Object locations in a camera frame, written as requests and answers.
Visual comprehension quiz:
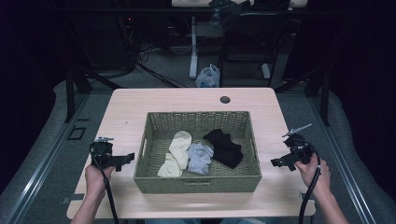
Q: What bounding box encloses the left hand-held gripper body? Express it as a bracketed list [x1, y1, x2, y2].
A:
[89, 136, 123, 169]

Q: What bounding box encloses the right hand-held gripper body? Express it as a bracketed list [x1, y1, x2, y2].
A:
[281, 123, 316, 165]

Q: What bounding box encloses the cream sock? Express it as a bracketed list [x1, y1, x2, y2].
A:
[156, 130, 193, 178]

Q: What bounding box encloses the black sock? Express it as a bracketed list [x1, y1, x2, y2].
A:
[203, 128, 244, 170]

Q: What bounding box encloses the light grey sock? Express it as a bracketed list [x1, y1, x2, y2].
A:
[186, 142, 215, 175]

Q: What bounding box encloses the green woven basket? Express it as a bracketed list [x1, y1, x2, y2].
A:
[133, 110, 263, 195]

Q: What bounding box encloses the person's right hand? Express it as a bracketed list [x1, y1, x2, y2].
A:
[294, 153, 332, 198]

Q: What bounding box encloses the person's left hand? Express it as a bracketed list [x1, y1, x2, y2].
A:
[84, 163, 117, 196]

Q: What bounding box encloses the black metal stand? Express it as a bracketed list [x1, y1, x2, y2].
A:
[274, 66, 332, 127]
[63, 60, 122, 124]

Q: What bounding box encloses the white plastic bag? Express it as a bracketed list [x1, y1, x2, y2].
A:
[194, 63, 221, 89]

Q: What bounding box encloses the black chair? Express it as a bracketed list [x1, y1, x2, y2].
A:
[217, 11, 292, 88]

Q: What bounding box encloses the white desk leg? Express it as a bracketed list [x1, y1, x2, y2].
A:
[189, 15, 200, 80]

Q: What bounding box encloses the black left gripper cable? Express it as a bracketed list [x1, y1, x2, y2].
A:
[90, 146, 120, 224]

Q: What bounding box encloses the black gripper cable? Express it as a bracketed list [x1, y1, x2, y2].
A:
[297, 140, 322, 224]
[90, 146, 120, 224]

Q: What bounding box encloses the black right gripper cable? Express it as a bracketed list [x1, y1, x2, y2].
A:
[297, 140, 322, 224]

